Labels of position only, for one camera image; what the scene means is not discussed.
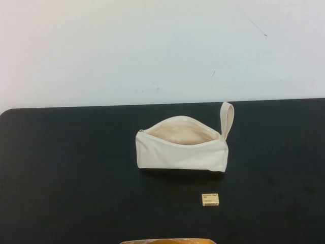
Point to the cream fabric pencil case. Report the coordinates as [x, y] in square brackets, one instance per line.
[177, 155]

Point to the small beige eraser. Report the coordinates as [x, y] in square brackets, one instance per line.
[210, 199]

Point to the yellow object with rim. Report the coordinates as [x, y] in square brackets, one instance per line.
[165, 241]

